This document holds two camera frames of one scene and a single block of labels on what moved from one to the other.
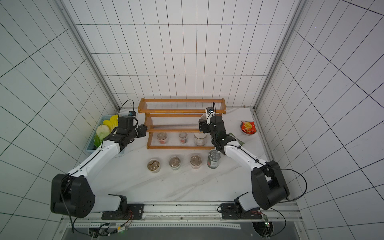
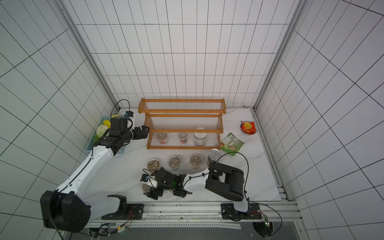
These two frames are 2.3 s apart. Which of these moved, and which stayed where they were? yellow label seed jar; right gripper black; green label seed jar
Moved: right gripper black
Stayed: green label seed jar; yellow label seed jar
